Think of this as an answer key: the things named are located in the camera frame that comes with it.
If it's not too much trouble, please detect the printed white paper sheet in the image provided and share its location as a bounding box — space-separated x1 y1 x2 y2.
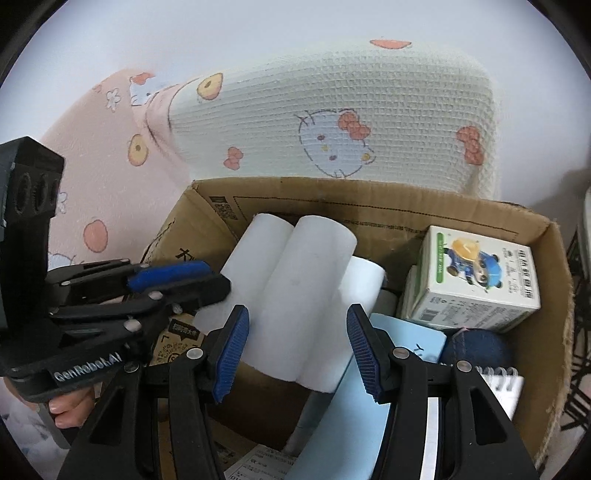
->
224 443 301 480

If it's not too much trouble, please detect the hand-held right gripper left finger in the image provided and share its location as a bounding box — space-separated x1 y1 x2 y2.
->
55 305 250 480

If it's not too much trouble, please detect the black metal rack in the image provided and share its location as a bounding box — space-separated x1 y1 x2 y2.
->
561 185 591 435

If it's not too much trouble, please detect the dark blue denim ball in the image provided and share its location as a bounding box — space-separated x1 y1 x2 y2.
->
438 327 515 370

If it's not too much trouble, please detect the pink printed blanket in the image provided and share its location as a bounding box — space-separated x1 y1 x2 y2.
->
39 69 222 296

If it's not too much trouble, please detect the white spiral notebook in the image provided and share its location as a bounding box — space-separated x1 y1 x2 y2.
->
475 364 526 421

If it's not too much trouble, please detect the white cartoon print box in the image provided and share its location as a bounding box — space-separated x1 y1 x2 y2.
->
410 224 542 334

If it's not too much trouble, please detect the brown printed paper bag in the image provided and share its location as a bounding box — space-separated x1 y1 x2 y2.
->
154 316 218 370

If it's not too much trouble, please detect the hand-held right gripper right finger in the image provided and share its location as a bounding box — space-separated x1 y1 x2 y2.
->
346 304 541 480

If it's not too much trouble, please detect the person's left hand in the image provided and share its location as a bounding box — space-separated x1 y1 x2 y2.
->
46 388 100 432

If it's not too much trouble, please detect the person's printed clothing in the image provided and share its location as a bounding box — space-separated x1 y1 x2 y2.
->
0 401 61 462

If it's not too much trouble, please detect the brown cardboard box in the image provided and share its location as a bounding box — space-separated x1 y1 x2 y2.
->
141 178 575 480

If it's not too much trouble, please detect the cream printed pillow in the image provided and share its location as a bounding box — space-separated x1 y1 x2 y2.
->
168 39 502 199

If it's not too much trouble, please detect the white paper roll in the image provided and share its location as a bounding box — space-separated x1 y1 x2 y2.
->
194 212 298 384
252 215 358 394
335 256 387 319

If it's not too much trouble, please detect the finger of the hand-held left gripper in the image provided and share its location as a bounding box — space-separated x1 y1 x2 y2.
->
46 258 213 301
48 274 232 334

